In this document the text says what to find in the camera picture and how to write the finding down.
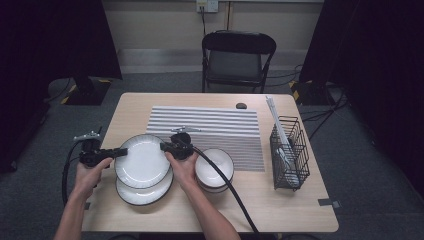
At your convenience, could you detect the black curtain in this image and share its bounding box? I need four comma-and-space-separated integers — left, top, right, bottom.
298, 0, 424, 198
0, 0, 123, 174

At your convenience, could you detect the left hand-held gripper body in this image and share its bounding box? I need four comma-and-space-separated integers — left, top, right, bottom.
73, 130, 108, 168

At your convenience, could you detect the white wall socket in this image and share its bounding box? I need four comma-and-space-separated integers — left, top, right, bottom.
195, 0, 219, 14

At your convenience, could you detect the grey white striped placemat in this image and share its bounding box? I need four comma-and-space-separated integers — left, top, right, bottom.
145, 105, 266, 173

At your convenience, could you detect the black floor cable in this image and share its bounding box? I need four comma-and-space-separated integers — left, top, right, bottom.
299, 84, 349, 141
266, 64, 304, 88

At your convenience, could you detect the left hand-held gripper cable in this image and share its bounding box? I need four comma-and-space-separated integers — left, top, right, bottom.
61, 139, 84, 206

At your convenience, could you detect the black folding chair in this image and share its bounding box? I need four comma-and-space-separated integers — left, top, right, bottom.
201, 29, 278, 94

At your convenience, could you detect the black stand striped base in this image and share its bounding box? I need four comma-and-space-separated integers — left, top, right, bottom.
61, 74, 113, 107
289, 79, 329, 107

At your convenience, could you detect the grey round floor base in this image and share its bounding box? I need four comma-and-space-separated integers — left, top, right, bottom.
46, 78, 78, 103

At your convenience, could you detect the person's right hand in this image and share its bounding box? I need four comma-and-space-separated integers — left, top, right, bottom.
165, 152, 200, 191

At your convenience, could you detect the person's left hand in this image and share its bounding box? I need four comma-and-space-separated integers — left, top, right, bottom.
73, 157, 114, 201

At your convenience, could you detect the white ceramic spoon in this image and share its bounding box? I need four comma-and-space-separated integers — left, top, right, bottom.
275, 146, 298, 186
278, 149, 300, 188

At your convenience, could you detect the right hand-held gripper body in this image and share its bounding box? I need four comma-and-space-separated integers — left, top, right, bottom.
170, 125, 202, 160

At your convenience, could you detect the white plate black rim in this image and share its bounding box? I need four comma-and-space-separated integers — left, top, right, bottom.
114, 134, 171, 190
115, 166, 174, 207

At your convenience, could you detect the black wire cutlery basket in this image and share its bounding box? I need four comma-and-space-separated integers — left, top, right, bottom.
269, 115, 311, 192

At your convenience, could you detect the black socket cable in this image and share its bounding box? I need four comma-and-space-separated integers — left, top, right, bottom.
199, 6, 208, 37

